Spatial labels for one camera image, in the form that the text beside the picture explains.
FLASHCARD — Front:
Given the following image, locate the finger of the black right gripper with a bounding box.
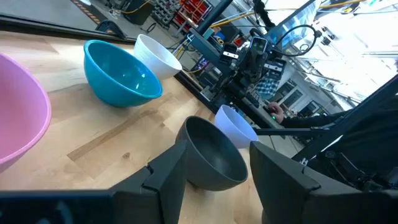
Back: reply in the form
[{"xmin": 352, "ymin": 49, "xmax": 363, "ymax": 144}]
[
  {"xmin": 219, "ymin": 42, "xmax": 239, "ymax": 66},
  {"xmin": 263, "ymin": 58, "xmax": 287, "ymax": 82}
]

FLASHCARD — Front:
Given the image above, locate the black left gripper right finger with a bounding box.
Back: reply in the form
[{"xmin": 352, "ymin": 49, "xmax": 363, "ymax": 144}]
[{"xmin": 249, "ymin": 141, "xmax": 398, "ymax": 224}]

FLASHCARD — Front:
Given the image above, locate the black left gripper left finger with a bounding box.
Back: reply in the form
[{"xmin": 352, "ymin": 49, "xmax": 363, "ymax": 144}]
[{"xmin": 0, "ymin": 140, "xmax": 187, "ymax": 224}]

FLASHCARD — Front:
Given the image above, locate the pale blue bowl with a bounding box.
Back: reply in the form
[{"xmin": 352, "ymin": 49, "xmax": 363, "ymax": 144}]
[{"xmin": 214, "ymin": 104, "xmax": 259, "ymax": 149}]

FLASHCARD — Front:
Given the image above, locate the white bowl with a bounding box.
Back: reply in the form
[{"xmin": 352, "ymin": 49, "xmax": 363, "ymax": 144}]
[{"xmin": 133, "ymin": 34, "xmax": 183, "ymax": 81}]

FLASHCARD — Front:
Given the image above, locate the person's forearm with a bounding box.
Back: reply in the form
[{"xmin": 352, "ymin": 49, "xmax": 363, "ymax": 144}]
[{"xmin": 279, "ymin": 111, "xmax": 349, "ymax": 129}]

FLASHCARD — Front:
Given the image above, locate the checkered cloth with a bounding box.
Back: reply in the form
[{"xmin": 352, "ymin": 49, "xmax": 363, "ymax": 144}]
[{"xmin": 255, "ymin": 76, "xmax": 280, "ymax": 100}]

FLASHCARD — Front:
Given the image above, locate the black pole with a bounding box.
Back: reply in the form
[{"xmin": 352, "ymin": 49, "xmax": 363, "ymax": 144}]
[{"xmin": 195, "ymin": 0, "xmax": 234, "ymax": 35}]

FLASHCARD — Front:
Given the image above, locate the person's hand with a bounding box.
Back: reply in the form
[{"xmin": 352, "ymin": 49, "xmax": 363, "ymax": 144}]
[{"xmin": 266, "ymin": 101, "xmax": 285, "ymax": 124}]

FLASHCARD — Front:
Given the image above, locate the red storage rack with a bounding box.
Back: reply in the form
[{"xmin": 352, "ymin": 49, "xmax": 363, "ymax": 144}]
[{"xmin": 172, "ymin": 0, "xmax": 214, "ymax": 32}]

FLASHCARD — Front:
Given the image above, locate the computer monitor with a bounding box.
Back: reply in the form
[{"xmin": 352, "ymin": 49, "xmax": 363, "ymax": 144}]
[{"xmin": 266, "ymin": 0, "xmax": 323, "ymax": 47}]

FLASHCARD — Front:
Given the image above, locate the dark grey bowl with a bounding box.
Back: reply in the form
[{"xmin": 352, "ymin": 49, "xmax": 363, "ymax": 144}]
[{"xmin": 175, "ymin": 116, "xmax": 249, "ymax": 192}]

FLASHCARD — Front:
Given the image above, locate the grey storage rack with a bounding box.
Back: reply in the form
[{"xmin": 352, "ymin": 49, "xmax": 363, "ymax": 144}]
[{"xmin": 150, "ymin": 0, "xmax": 181, "ymax": 29}]

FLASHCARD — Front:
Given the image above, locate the person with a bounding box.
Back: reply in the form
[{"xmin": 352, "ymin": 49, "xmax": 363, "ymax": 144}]
[{"xmin": 329, "ymin": 93, "xmax": 398, "ymax": 162}]

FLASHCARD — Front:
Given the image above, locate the teal bowl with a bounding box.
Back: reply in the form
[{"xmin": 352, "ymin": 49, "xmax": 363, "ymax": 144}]
[{"xmin": 83, "ymin": 39, "xmax": 164, "ymax": 108}]

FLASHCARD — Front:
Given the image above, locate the pink bowl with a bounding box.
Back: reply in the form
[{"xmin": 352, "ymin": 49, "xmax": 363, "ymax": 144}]
[{"xmin": 0, "ymin": 52, "xmax": 52, "ymax": 174}]

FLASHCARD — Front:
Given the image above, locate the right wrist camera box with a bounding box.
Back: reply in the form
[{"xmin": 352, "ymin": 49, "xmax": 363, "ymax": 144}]
[{"xmin": 249, "ymin": 36, "xmax": 269, "ymax": 54}]

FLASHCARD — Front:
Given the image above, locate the yellow cable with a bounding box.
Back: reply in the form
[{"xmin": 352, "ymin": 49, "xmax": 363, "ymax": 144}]
[{"xmin": 210, "ymin": 0, "xmax": 368, "ymax": 29}]

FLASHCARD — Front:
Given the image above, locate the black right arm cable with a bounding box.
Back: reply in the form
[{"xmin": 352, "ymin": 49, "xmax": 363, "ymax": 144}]
[{"xmin": 275, "ymin": 24, "xmax": 318, "ymax": 57}]

